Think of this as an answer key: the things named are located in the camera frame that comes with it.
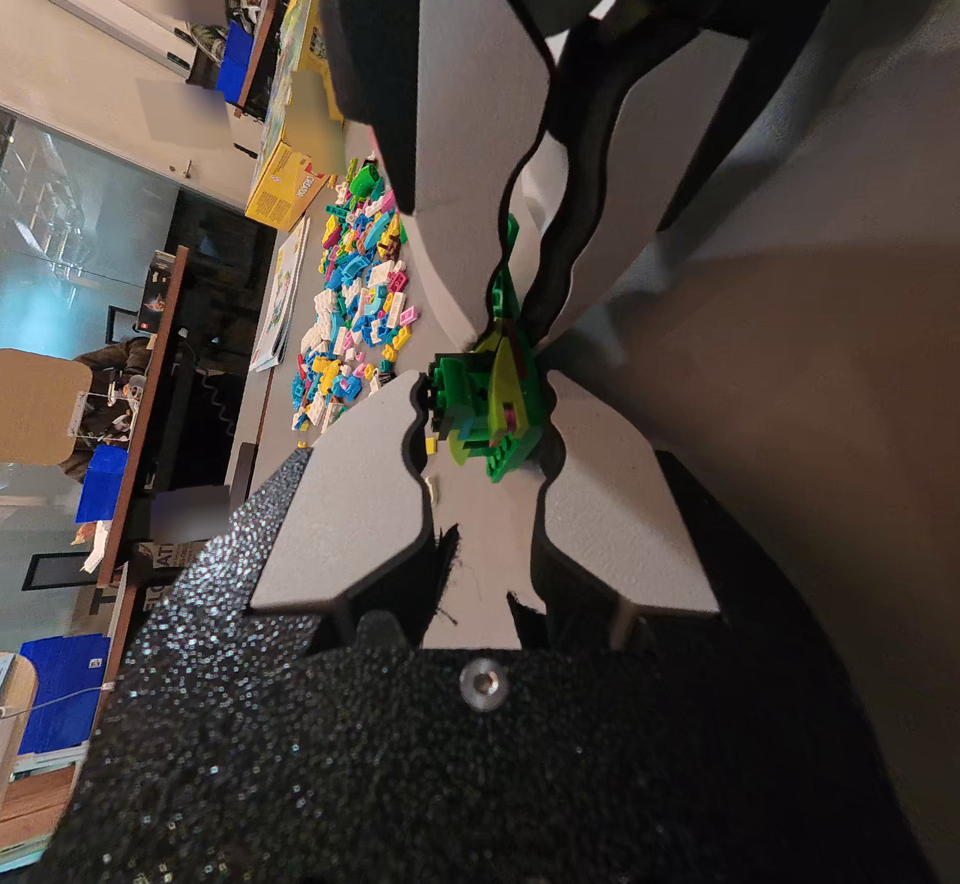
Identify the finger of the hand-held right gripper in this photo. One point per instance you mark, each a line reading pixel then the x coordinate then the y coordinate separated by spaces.
pixel 660 134
pixel 465 149

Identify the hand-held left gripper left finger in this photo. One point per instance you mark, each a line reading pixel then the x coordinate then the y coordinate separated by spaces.
pixel 352 517

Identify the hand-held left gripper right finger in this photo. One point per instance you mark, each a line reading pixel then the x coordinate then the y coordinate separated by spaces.
pixel 622 532

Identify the green lego build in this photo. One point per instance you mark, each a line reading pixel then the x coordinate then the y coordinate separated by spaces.
pixel 465 397

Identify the white lego piece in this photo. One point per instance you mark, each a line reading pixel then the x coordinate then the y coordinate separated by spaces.
pixel 433 489

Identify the yellow lego box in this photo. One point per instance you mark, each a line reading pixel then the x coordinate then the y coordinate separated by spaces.
pixel 289 187

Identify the pile of colourful lego pieces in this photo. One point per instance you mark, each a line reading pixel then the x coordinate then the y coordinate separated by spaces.
pixel 352 299

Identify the lego instruction booklet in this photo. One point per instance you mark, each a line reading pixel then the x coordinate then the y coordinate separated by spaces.
pixel 281 299

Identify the wooden office desk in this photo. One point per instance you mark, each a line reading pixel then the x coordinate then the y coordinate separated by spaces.
pixel 142 412
pixel 266 22
pixel 37 809

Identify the black table panel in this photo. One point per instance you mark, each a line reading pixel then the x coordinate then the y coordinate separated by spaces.
pixel 241 470

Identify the blue storage bin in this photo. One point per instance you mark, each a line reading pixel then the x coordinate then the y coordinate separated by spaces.
pixel 105 484
pixel 236 67

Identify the printed cardboard box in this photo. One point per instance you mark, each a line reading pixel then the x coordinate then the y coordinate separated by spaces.
pixel 161 554

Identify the black cardboard box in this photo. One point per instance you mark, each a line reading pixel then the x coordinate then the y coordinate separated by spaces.
pixel 155 292

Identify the brown wooden chair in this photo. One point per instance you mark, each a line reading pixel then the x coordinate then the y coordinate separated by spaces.
pixel 37 404

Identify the wooden book stand board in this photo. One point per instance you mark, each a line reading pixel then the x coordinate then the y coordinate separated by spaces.
pixel 15 726

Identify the glass window wall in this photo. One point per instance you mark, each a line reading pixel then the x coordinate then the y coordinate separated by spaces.
pixel 67 239

